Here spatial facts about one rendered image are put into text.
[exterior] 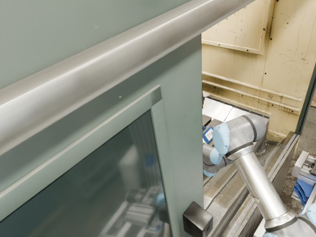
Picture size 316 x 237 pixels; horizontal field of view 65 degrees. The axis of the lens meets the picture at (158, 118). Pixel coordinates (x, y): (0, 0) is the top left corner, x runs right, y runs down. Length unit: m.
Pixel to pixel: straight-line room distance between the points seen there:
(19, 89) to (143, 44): 0.13
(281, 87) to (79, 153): 1.71
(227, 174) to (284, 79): 0.74
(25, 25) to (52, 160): 0.13
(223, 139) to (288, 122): 1.12
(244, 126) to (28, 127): 0.88
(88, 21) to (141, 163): 0.22
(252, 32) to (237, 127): 0.95
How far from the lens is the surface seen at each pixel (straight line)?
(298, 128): 2.04
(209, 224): 0.65
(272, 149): 2.12
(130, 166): 0.38
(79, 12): 0.26
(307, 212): 1.07
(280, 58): 1.82
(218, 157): 1.28
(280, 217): 1.01
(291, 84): 1.88
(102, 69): 0.25
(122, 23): 0.29
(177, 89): 0.40
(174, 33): 0.32
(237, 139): 0.99
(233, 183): 1.76
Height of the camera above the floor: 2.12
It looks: 38 degrees down
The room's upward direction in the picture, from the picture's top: 9 degrees counter-clockwise
